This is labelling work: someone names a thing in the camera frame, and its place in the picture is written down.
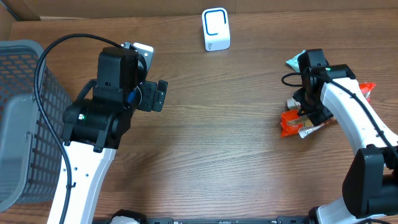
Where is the green tea packet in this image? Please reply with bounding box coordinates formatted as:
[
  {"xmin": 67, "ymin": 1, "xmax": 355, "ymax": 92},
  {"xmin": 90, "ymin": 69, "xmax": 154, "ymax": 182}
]
[{"xmin": 286, "ymin": 97, "xmax": 301, "ymax": 110}]

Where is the orange noodle packet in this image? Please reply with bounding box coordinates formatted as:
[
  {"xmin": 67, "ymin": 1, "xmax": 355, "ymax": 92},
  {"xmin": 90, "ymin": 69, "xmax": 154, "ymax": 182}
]
[{"xmin": 279, "ymin": 82, "xmax": 377, "ymax": 139}]

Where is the white conditioner tube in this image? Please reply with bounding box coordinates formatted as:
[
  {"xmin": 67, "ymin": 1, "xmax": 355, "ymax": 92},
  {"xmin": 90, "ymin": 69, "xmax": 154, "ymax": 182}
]
[{"xmin": 298, "ymin": 120, "xmax": 333, "ymax": 139}]

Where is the teal snack packet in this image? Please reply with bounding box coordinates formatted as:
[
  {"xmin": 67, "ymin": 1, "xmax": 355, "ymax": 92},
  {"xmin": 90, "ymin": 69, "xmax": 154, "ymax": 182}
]
[{"xmin": 286, "ymin": 50, "xmax": 306, "ymax": 72}]

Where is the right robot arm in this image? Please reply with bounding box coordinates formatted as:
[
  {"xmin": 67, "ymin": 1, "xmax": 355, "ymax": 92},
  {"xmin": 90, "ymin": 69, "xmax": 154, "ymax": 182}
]
[{"xmin": 286, "ymin": 49, "xmax": 397, "ymax": 223}]

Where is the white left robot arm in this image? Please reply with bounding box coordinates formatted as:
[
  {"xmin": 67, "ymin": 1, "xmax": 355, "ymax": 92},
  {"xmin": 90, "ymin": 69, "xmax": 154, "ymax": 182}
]
[{"xmin": 61, "ymin": 43, "xmax": 168, "ymax": 223}]

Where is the white barcode scanner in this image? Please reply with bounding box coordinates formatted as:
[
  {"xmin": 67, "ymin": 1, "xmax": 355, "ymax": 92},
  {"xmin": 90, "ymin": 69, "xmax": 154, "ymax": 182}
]
[{"xmin": 201, "ymin": 7, "xmax": 231, "ymax": 52}]

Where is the grey plastic basket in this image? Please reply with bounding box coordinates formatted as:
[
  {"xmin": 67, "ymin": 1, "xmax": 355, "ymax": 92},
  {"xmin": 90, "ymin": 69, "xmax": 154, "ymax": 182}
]
[{"xmin": 1, "ymin": 40, "xmax": 62, "ymax": 211}]

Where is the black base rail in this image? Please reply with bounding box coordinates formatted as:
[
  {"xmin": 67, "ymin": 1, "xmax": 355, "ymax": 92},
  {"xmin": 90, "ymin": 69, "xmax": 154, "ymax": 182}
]
[{"xmin": 91, "ymin": 210, "xmax": 320, "ymax": 224}]

